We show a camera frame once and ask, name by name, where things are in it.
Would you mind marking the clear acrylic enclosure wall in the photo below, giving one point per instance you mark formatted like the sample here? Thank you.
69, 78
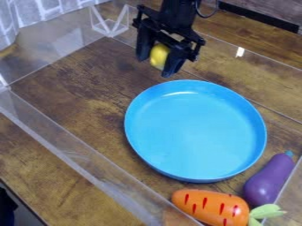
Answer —
66, 82

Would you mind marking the purple toy eggplant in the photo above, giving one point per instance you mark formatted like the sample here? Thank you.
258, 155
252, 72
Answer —
262, 187

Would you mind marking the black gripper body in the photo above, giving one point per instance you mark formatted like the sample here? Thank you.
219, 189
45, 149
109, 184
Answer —
172, 23

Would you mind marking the blue round tray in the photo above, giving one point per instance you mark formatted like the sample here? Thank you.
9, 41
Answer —
195, 131

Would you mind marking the orange toy carrot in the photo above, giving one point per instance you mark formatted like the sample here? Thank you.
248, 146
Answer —
221, 209

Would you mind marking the yellow toy lemon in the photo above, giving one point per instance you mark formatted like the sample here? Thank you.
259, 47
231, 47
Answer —
157, 56

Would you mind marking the white patterned curtain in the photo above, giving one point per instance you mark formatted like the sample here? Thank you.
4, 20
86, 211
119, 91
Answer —
20, 13

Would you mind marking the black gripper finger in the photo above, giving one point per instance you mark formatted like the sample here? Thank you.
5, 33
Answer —
176, 56
144, 42

